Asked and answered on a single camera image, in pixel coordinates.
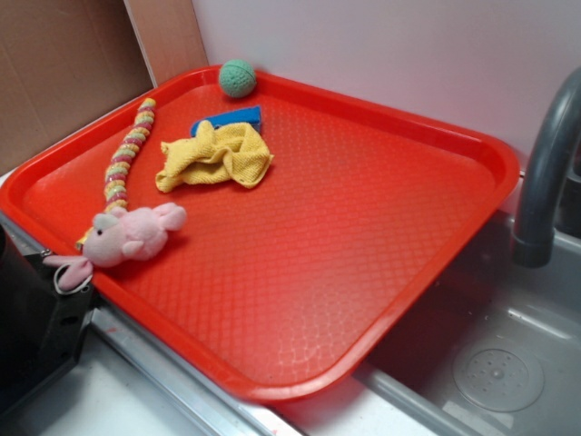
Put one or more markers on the blue sponge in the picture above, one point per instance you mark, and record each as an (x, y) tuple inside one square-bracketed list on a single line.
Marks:
[(248, 115)]

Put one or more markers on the grey plastic sink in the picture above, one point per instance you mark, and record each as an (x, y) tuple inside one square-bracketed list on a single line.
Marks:
[(490, 348)]

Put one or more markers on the yellow cloth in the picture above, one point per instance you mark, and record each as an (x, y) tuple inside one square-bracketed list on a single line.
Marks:
[(234, 152)]

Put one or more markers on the green textured ball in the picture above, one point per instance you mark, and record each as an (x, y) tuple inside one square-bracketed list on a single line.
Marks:
[(237, 78)]

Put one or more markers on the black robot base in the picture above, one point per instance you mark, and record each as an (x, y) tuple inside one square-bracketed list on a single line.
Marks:
[(42, 331)]

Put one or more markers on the red plastic tray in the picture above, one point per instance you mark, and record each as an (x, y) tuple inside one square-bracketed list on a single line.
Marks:
[(279, 291)]

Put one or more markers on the pink plush pig toy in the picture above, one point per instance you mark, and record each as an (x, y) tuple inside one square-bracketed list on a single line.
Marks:
[(116, 237)]

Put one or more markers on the grey toy faucet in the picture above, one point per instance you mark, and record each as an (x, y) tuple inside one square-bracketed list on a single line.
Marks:
[(549, 200)]

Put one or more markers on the brown cardboard panel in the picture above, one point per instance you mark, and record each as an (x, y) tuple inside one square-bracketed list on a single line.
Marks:
[(65, 64)]

